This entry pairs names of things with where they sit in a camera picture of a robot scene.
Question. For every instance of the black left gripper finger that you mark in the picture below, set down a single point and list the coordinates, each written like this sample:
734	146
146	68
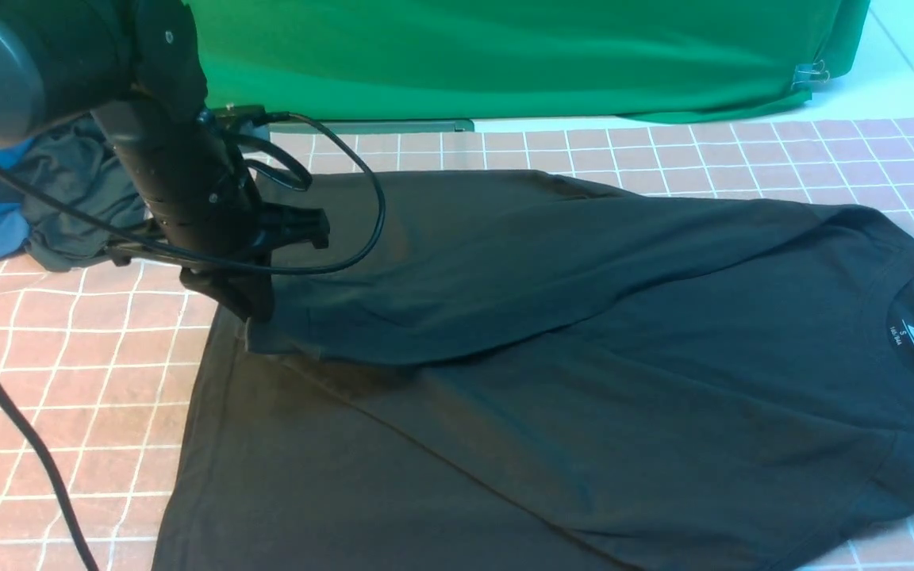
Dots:
247	294
283	225

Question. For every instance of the dark gray crumpled garment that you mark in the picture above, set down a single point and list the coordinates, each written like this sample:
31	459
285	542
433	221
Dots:
75	164

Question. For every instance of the dark gray long-sleeve top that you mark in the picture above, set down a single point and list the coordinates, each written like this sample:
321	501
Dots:
536	372

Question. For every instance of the metal binder clip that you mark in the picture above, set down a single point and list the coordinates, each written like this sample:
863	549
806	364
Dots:
805	76

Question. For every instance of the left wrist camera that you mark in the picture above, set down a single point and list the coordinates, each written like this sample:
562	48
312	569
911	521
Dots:
246	119

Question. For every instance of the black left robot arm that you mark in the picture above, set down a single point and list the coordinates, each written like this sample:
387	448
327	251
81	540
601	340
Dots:
134	65

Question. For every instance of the gray backdrop base bar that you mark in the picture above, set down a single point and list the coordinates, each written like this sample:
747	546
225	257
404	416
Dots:
377	127

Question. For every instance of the green backdrop cloth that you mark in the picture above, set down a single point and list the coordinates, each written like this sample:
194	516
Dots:
670	62

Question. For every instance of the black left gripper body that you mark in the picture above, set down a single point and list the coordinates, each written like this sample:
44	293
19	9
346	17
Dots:
186	178

